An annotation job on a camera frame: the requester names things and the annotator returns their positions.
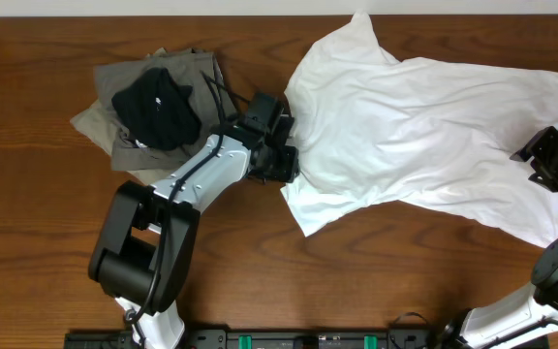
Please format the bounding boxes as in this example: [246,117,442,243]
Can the black folded garment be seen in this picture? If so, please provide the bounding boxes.
[111,68,202,151]

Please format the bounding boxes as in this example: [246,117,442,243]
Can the beige folded garment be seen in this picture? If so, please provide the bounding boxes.
[70,100,177,185]

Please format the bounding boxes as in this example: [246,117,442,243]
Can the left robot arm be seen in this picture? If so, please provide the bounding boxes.
[88,114,298,348]

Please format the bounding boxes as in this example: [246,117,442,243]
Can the white t-shirt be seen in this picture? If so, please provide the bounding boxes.
[282,12,558,247]

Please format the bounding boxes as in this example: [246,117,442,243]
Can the grey folded shorts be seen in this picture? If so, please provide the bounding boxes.
[94,48,223,172]

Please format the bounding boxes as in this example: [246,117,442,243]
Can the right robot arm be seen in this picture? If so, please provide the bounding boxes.
[430,126,558,349]

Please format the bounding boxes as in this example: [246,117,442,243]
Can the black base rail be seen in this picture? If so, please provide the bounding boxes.
[63,329,430,349]

